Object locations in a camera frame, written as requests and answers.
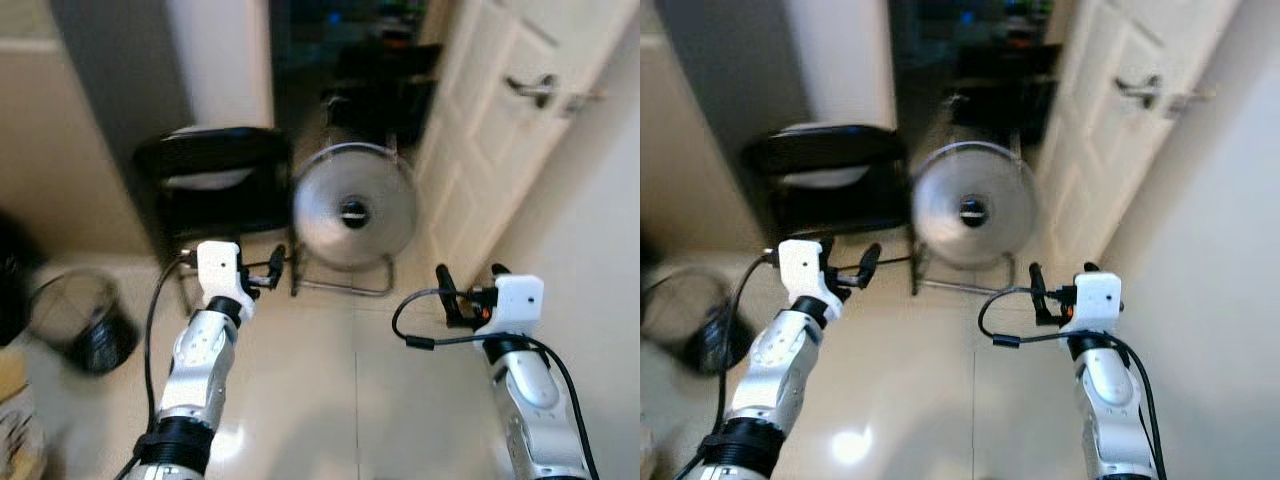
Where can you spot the black mesh wastebasket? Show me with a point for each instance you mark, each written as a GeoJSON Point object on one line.
{"type": "Point", "coordinates": [105, 350]}
{"type": "Point", "coordinates": [720, 345]}

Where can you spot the white round basin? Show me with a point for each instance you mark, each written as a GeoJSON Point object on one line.
{"type": "Point", "coordinates": [210, 180]}

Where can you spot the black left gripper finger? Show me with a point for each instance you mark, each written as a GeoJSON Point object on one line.
{"type": "Point", "coordinates": [826, 252]}
{"type": "Point", "coordinates": [870, 260]}
{"type": "Point", "coordinates": [278, 260]}

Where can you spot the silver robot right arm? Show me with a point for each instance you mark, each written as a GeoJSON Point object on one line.
{"type": "Point", "coordinates": [530, 390]}
{"type": "Point", "coordinates": [1110, 390]}

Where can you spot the grey floor fan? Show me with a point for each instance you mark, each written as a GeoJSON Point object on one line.
{"type": "Point", "coordinates": [350, 180]}
{"type": "Point", "coordinates": [970, 170]}

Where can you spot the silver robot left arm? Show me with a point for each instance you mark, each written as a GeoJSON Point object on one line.
{"type": "Point", "coordinates": [785, 360]}
{"type": "Point", "coordinates": [200, 360]}

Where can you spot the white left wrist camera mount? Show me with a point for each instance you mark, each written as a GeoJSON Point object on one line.
{"type": "Point", "coordinates": [800, 268]}
{"type": "Point", "coordinates": [217, 270]}

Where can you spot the white panelled door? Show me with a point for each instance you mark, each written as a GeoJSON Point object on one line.
{"type": "Point", "coordinates": [500, 150]}
{"type": "Point", "coordinates": [1110, 160]}

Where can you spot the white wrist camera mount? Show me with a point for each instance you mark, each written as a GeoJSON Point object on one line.
{"type": "Point", "coordinates": [800, 268]}
{"type": "Point", "coordinates": [1097, 298]}
{"type": "Point", "coordinates": [217, 270]}
{"type": "Point", "coordinates": [518, 300]}

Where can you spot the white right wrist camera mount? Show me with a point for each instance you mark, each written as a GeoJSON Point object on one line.
{"type": "Point", "coordinates": [518, 300]}
{"type": "Point", "coordinates": [1097, 298]}

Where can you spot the grey wardrobe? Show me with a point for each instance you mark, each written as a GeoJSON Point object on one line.
{"type": "Point", "coordinates": [100, 100]}
{"type": "Point", "coordinates": [720, 100]}

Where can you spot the black chair with metal legs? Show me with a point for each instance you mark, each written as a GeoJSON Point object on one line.
{"type": "Point", "coordinates": [1000, 100]}
{"type": "Point", "coordinates": [385, 100]}

